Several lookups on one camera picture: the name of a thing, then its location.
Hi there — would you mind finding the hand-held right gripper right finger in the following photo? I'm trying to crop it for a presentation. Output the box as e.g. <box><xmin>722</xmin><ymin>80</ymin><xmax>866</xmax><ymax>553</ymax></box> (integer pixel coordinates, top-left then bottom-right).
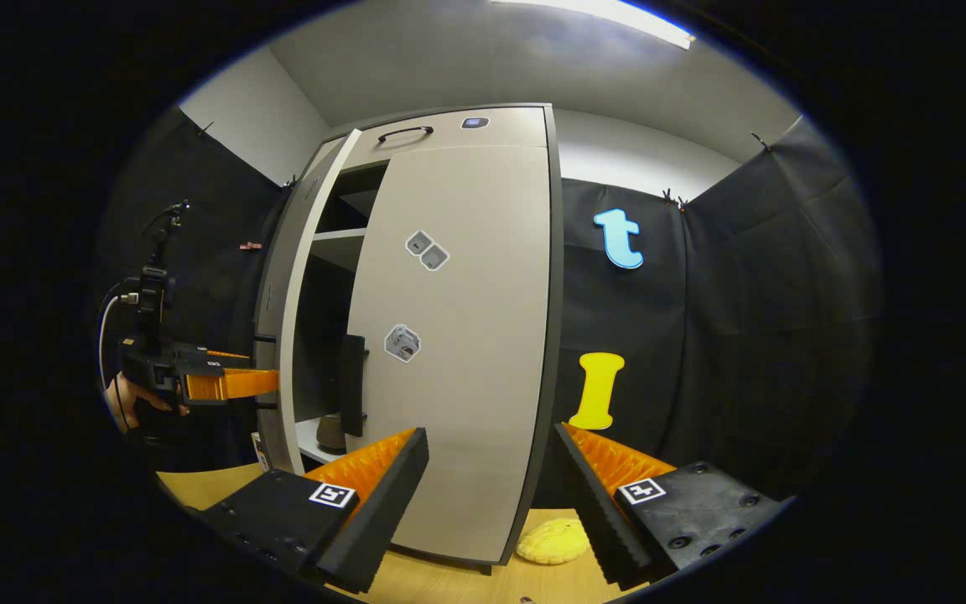
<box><xmin>554</xmin><ymin>422</ymin><xmax>786</xmax><ymax>592</ymax></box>

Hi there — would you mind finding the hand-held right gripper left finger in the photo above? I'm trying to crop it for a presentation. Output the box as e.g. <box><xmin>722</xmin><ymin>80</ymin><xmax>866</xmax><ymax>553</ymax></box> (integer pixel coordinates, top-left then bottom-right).
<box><xmin>198</xmin><ymin>426</ymin><xmax>431</xmax><ymax>594</ymax></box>

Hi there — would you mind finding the brown fuzzy shoe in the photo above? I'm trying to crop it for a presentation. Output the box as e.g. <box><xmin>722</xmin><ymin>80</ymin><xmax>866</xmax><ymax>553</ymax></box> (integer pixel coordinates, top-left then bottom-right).
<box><xmin>316</xmin><ymin>413</ymin><xmax>348</xmax><ymax>454</ymax></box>

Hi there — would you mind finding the white shoe cabinet door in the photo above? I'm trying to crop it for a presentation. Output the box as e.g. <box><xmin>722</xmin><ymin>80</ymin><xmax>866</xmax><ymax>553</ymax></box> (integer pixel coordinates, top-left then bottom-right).
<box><xmin>345</xmin><ymin>144</ymin><xmax>553</xmax><ymax>565</ymax></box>
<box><xmin>252</xmin><ymin>128</ymin><xmax>364</xmax><ymax>475</ymax></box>

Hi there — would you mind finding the white shoe cabinet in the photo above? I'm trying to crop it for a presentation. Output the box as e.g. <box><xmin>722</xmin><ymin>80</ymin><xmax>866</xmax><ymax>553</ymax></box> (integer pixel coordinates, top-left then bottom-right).
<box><xmin>252</xmin><ymin>102</ymin><xmax>565</xmax><ymax>575</ymax></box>

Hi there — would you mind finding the white cabinet drawer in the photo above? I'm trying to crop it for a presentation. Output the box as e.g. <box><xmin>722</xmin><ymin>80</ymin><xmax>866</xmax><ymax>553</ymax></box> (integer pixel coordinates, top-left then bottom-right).
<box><xmin>315</xmin><ymin>105</ymin><xmax>551</xmax><ymax>173</ymax></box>

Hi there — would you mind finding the yellow plush toy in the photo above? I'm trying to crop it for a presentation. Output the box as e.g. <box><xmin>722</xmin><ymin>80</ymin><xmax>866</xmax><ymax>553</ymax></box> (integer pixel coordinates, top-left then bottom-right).
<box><xmin>516</xmin><ymin>518</ymin><xmax>591</xmax><ymax>565</ymax></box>

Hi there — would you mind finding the long ceiling light panel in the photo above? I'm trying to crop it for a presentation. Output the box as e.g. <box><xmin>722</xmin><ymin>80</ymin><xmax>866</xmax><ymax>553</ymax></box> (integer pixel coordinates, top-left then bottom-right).
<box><xmin>491</xmin><ymin>0</ymin><xmax>696</xmax><ymax>49</ymax></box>

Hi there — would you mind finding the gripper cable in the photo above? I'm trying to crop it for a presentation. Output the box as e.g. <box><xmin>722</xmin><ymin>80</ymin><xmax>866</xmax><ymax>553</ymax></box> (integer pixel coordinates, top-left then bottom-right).
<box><xmin>99</xmin><ymin>284</ymin><xmax>142</xmax><ymax>391</ymax></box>

